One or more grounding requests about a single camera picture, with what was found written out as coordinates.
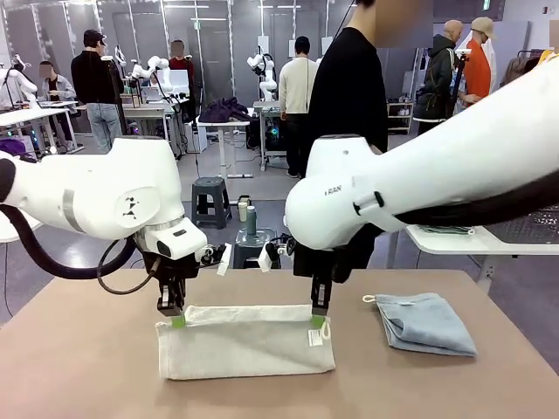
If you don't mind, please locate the man in cream sweater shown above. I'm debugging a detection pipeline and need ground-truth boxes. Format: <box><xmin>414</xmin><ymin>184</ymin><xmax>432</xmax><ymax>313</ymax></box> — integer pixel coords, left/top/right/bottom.
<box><xmin>278</xmin><ymin>35</ymin><xmax>325</xmax><ymax>179</ymax></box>

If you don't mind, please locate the white towel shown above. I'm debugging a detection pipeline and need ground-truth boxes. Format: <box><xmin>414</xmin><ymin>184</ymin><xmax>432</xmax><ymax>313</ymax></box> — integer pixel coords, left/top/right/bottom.
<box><xmin>155</xmin><ymin>304</ymin><xmax>337</xmax><ymax>381</ymax></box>

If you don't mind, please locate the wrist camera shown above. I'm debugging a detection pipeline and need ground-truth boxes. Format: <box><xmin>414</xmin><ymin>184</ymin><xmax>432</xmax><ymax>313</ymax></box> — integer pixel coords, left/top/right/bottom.
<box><xmin>198</xmin><ymin>243</ymin><xmax>232</xmax><ymax>277</ymax></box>
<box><xmin>257</xmin><ymin>235</ymin><xmax>296</xmax><ymax>275</ymax></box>

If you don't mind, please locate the right arm black hose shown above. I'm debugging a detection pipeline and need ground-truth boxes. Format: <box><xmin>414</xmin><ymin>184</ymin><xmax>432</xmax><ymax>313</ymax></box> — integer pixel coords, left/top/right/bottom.
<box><xmin>392</xmin><ymin>168</ymin><xmax>559</xmax><ymax>229</ymax></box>

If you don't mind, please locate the seated person grey jacket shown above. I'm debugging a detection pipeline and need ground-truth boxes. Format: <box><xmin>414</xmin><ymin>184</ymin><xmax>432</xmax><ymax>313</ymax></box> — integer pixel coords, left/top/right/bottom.
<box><xmin>37</xmin><ymin>60</ymin><xmax>79</xmax><ymax>152</ymax></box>

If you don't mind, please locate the black computer tower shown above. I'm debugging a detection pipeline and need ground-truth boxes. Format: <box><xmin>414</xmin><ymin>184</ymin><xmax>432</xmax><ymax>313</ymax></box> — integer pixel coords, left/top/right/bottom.
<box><xmin>264</xmin><ymin>116</ymin><xmax>289</xmax><ymax>154</ymax></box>

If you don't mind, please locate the long white desk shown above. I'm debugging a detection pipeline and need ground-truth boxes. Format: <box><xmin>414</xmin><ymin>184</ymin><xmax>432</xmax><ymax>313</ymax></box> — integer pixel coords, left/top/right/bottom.
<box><xmin>0</xmin><ymin>102</ymin><xmax>84</xmax><ymax>155</ymax></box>

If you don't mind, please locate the white shoe shelf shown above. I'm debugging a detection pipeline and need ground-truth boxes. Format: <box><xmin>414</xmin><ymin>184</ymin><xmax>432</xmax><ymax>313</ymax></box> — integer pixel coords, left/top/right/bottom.
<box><xmin>386</xmin><ymin>69</ymin><xmax>415</xmax><ymax>134</ymax></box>

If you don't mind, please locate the left arm black hose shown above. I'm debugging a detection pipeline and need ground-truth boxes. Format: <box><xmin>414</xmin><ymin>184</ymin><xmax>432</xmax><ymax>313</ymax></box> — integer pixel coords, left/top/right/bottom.
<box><xmin>0</xmin><ymin>159</ymin><xmax>137</xmax><ymax>280</ymax></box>

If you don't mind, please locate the dark grey plastic stool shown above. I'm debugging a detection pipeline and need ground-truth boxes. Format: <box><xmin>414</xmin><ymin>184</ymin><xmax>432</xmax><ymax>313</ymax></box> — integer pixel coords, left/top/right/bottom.
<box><xmin>190</xmin><ymin>176</ymin><xmax>233</xmax><ymax>230</ymax></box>
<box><xmin>232</xmin><ymin>227</ymin><xmax>283</xmax><ymax>270</ymax></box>

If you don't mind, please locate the white computer case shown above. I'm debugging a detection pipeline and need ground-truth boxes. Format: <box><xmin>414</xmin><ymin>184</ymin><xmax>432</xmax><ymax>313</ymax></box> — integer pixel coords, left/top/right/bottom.
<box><xmin>184</xmin><ymin>121</ymin><xmax>209</xmax><ymax>154</ymax></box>

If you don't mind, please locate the light blue towel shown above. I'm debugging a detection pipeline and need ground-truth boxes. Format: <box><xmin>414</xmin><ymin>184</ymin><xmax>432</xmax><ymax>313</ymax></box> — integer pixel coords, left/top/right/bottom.
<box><xmin>362</xmin><ymin>292</ymin><xmax>478</xmax><ymax>358</ymax></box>

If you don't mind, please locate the person in black t-shirt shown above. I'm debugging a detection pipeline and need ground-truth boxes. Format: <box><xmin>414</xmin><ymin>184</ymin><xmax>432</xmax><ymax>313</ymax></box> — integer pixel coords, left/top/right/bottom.
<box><xmin>305</xmin><ymin>0</ymin><xmax>433</xmax><ymax>271</ymax></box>

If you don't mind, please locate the mannequin in dark jacket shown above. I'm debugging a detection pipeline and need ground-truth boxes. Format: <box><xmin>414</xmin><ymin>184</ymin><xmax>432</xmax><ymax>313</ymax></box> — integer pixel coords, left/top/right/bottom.
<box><xmin>412</xmin><ymin>19</ymin><xmax>465</xmax><ymax>136</ymax></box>

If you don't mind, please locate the mannequin in yellow jacket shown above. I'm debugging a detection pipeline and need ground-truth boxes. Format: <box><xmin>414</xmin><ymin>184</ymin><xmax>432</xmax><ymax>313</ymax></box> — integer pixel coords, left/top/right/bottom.
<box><xmin>535</xmin><ymin>48</ymin><xmax>559</xmax><ymax>71</ymax></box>

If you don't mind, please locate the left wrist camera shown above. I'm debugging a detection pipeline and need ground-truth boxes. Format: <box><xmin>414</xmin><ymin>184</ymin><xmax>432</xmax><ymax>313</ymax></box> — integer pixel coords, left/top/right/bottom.
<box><xmin>198</xmin><ymin>243</ymin><xmax>232</xmax><ymax>277</ymax></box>

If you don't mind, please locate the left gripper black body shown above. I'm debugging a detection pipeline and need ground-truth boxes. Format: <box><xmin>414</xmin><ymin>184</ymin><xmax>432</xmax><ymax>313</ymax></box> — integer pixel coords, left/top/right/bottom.
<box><xmin>141</xmin><ymin>251</ymin><xmax>202</xmax><ymax>289</ymax></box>

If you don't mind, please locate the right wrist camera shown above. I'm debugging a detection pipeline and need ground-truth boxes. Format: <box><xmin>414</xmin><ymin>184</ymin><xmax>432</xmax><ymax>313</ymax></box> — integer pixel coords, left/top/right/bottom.
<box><xmin>257</xmin><ymin>235</ymin><xmax>296</xmax><ymax>275</ymax></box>

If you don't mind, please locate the grey plastic mesh basket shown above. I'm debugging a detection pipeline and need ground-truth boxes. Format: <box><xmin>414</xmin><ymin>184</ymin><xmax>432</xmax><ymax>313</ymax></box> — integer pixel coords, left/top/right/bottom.
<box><xmin>493</xmin><ymin>204</ymin><xmax>559</xmax><ymax>245</ymax></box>

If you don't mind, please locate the purple cloth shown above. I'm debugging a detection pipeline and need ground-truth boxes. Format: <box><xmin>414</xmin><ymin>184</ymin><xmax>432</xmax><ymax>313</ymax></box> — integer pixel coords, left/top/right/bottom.
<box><xmin>0</xmin><ymin>138</ymin><xmax>28</xmax><ymax>161</ymax></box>

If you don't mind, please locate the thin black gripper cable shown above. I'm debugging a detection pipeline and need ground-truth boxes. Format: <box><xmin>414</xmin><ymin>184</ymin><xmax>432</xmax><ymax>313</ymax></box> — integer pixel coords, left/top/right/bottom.
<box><xmin>96</xmin><ymin>237</ymin><xmax>159</xmax><ymax>295</ymax></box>

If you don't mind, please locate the mannequin in orange shirt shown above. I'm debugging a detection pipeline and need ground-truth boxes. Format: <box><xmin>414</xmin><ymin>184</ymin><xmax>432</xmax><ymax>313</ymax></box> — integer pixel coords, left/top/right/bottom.
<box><xmin>453</xmin><ymin>16</ymin><xmax>499</xmax><ymax>115</ymax></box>

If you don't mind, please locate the man in black cap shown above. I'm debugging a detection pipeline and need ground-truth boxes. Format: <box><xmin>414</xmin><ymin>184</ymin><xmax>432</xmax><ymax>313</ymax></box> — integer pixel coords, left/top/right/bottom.
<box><xmin>70</xmin><ymin>29</ymin><xmax>126</xmax><ymax>154</ymax></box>

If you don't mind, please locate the person in red top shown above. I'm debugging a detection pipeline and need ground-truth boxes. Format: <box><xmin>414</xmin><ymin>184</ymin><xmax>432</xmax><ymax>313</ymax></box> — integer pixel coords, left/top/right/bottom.
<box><xmin>168</xmin><ymin>38</ymin><xmax>196</xmax><ymax>73</ymax></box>

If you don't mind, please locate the metal robot workbench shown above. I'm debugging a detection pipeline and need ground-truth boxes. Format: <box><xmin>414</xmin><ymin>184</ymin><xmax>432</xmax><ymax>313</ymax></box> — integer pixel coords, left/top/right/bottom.
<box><xmin>123</xmin><ymin>102</ymin><xmax>184</xmax><ymax>158</ymax></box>
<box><xmin>252</xmin><ymin>100</ymin><xmax>290</xmax><ymax>172</ymax></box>

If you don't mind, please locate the arm black hose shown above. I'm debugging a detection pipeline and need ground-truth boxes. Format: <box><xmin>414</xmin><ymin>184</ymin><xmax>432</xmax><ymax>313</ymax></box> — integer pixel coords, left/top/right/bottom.
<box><xmin>392</xmin><ymin>168</ymin><xmax>559</xmax><ymax>229</ymax></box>
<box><xmin>0</xmin><ymin>159</ymin><xmax>137</xmax><ymax>280</ymax></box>

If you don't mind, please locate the clothes rack with brown coat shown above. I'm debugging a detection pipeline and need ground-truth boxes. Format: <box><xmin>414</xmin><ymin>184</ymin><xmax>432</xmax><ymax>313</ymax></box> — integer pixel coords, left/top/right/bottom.
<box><xmin>500</xmin><ymin>50</ymin><xmax>547</xmax><ymax>88</ymax></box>

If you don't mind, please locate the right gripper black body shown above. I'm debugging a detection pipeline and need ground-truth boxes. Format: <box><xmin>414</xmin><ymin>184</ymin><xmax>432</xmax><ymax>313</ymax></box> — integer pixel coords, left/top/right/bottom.
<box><xmin>293</xmin><ymin>244</ymin><xmax>353</xmax><ymax>285</ymax></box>

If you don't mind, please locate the purple clothes pile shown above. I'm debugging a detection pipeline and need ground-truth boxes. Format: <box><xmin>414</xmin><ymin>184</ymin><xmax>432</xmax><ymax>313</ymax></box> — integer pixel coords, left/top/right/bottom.
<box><xmin>198</xmin><ymin>96</ymin><xmax>253</xmax><ymax>125</ymax></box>

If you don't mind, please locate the white rounded table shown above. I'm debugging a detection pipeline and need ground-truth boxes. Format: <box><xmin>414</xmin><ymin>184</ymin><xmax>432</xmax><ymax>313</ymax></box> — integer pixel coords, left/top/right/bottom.
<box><xmin>0</xmin><ymin>217</ymin><xmax>44</xmax><ymax>244</ymax></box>
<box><xmin>405</xmin><ymin>223</ymin><xmax>559</xmax><ymax>285</ymax></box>

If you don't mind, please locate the green towel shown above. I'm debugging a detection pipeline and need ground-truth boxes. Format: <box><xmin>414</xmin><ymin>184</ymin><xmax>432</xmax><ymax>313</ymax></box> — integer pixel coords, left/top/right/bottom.
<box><xmin>414</xmin><ymin>223</ymin><xmax>477</xmax><ymax>239</ymax></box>

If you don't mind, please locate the narrow white standing desk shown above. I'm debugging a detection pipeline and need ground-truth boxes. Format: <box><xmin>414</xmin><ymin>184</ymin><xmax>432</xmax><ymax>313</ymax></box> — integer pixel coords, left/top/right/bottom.
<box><xmin>196</xmin><ymin>117</ymin><xmax>255</xmax><ymax>180</ymax></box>

